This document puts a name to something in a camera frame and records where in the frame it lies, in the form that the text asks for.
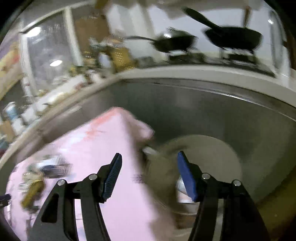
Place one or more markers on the kitchen window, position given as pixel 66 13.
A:
pixel 49 48

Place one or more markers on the black wok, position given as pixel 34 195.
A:
pixel 241 38

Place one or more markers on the white plastic jug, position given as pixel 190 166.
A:
pixel 106 63

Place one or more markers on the grey kitchen cabinet counter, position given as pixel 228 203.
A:
pixel 253 113

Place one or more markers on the pink floral tablecloth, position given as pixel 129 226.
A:
pixel 130 213

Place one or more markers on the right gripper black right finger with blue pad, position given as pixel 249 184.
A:
pixel 226 210

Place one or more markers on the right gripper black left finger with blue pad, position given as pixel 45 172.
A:
pixel 56 219

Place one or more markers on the black frying pan with lid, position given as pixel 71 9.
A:
pixel 170 40

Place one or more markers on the gas stove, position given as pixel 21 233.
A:
pixel 238 59

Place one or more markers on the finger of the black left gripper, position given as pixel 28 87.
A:
pixel 5 199

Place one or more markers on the yellow cooking oil jug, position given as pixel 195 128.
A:
pixel 120 57

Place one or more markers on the white trash bin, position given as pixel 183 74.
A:
pixel 161 173

